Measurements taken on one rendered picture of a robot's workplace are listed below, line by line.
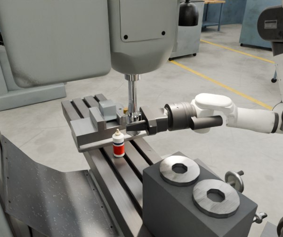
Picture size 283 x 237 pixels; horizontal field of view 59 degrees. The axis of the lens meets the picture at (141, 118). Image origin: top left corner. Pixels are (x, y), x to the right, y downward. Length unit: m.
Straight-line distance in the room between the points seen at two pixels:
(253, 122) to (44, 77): 0.60
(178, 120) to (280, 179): 1.85
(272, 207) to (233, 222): 1.73
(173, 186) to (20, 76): 0.37
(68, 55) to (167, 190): 0.33
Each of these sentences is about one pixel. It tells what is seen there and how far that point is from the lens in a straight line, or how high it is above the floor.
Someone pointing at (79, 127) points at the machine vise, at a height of 1.02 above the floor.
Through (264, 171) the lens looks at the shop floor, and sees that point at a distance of 2.54.
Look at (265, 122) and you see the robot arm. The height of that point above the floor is 1.15.
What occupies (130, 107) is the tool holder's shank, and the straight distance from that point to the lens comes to 0.72.
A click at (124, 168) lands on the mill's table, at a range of 0.87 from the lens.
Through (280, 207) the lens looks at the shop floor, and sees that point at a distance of 2.27.
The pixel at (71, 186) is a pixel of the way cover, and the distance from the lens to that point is 0.92.
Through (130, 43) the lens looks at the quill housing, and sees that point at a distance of 0.56.
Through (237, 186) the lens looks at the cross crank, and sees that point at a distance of 1.32.
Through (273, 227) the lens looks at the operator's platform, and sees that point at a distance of 1.55.
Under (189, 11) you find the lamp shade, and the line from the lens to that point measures 0.77.
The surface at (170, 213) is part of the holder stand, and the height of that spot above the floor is 1.08.
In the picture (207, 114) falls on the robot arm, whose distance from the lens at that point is 0.80.
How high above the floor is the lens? 1.53
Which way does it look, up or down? 30 degrees down
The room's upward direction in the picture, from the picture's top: straight up
